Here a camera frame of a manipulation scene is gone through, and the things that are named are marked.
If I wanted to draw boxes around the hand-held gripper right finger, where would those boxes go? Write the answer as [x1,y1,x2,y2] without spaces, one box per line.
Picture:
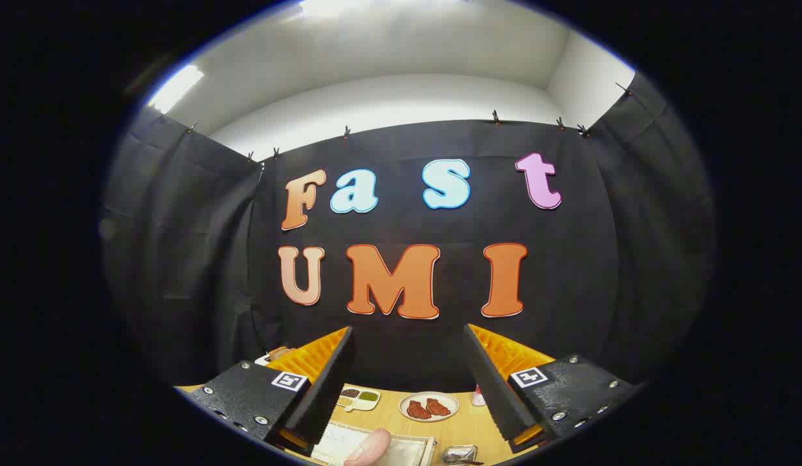
[463,324,642,454]

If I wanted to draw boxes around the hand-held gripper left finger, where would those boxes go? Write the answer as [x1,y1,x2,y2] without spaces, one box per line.
[187,326,357,457]

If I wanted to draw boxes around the pink plate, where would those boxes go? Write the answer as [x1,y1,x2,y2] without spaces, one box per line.
[344,428,392,466]

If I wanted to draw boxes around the white wire dish rack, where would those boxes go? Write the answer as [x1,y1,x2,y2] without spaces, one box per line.
[310,421,438,466]

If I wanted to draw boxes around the white divided bean dish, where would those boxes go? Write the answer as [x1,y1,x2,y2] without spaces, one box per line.
[336,386,381,413]

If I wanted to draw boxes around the cream plate with meat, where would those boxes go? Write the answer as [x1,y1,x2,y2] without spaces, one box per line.
[399,391,460,423]

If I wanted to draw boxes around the black backdrop cloth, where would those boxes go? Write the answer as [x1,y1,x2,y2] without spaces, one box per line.
[102,71,718,394]

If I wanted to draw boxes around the row of black backdrop clips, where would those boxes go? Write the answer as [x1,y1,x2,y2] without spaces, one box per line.
[187,81,634,162]

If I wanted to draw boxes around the ceiling light panel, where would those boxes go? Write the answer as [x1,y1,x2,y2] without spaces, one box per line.
[148,64,205,115]
[300,0,379,18]

